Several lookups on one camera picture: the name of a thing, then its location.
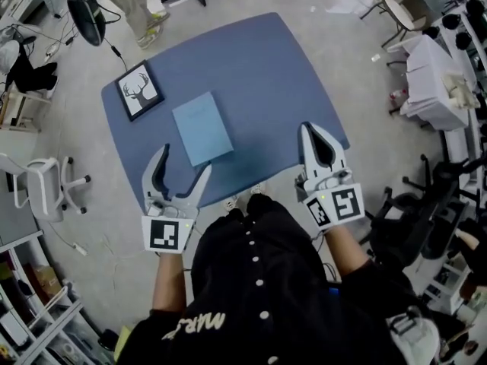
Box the blue notebook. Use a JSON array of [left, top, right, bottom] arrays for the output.
[[171, 91, 234, 167]]

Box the brown cardboard box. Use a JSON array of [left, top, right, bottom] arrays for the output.
[[22, 264, 62, 296]]

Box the cream soft toy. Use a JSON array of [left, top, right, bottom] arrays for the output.
[[441, 72, 480, 110]]

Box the black framed deer picture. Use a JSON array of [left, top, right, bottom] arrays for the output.
[[114, 59, 166, 122]]

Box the beige round seat chair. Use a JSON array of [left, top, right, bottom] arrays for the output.
[[359, 0, 434, 51]]

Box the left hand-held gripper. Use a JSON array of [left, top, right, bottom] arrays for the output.
[[141, 144, 213, 255]]

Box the white office chair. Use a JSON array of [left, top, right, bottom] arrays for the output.
[[0, 152, 92, 224]]

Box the white shelf unit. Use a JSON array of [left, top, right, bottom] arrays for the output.
[[0, 230, 100, 365]]

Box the black oval device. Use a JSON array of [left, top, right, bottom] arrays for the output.
[[66, 0, 107, 48]]

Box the grey strap bag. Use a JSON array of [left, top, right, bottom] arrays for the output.
[[386, 306, 442, 365]]

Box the wooden side rack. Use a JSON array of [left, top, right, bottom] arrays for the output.
[[0, 85, 53, 135]]

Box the black office chair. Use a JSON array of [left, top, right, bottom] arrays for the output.
[[367, 154, 473, 269]]

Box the person's left forearm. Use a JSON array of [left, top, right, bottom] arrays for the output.
[[151, 251, 187, 313]]

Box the white cloth covered table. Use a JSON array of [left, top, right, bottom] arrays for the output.
[[399, 34, 471, 132]]

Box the person's black buttoned jacket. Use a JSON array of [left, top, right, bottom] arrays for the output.
[[117, 194, 469, 365]]

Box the blue cloth covered table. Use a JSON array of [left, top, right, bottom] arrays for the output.
[[100, 11, 351, 209]]

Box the person's right forearm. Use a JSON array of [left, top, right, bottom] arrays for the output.
[[323, 224, 372, 279]]

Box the yellow plastic stool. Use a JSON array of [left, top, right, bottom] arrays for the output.
[[113, 325, 132, 360]]

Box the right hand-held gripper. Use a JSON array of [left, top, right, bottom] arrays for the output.
[[294, 122, 366, 230]]

